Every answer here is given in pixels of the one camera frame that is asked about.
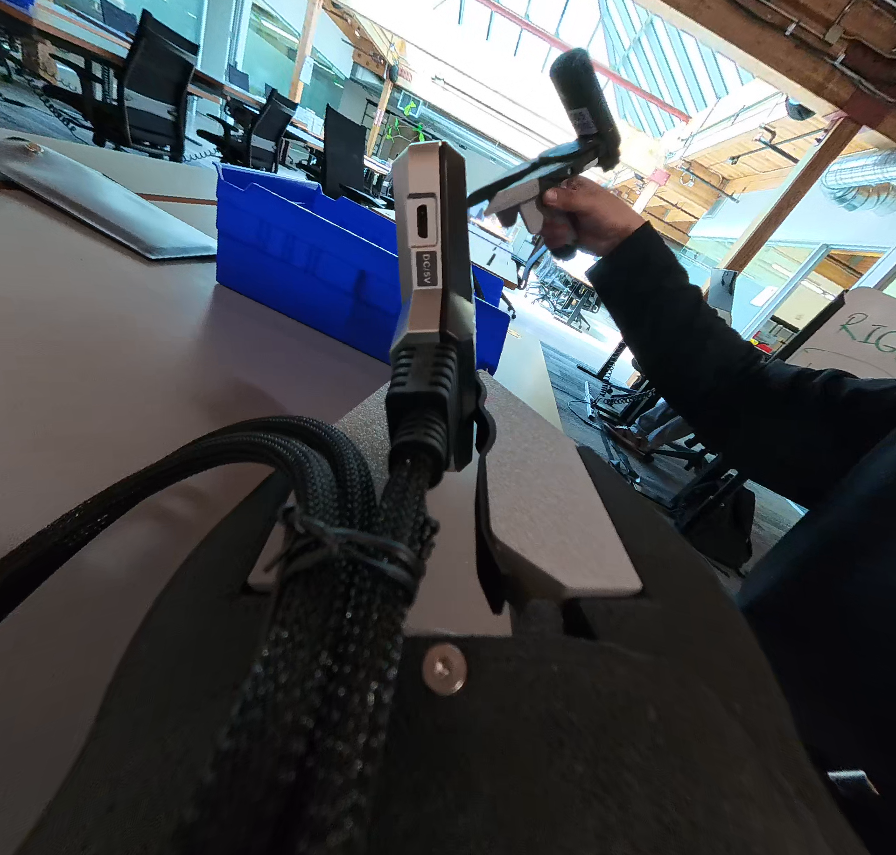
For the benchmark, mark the person's right forearm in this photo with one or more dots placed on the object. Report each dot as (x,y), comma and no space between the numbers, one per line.
(700,351)

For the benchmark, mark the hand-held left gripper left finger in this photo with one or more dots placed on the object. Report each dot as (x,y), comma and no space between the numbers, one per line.
(364,421)

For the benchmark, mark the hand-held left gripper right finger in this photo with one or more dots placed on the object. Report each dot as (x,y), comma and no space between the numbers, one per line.
(560,519)

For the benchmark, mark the black office chair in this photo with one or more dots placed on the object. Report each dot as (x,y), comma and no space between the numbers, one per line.
(269,131)
(157,85)
(343,148)

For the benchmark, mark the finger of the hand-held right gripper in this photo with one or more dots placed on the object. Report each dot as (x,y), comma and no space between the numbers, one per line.
(525,194)
(511,178)

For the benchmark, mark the silver foil pouch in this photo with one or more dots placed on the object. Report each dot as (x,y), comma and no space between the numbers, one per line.
(91,197)

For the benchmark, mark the person's right hand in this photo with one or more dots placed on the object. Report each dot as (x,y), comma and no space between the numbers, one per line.
(595,218)

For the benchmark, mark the blue plastic bin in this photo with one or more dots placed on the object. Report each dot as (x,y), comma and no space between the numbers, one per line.
(294,253)

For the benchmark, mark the white handwritten sign board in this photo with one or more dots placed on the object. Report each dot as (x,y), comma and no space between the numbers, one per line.
(861,337)

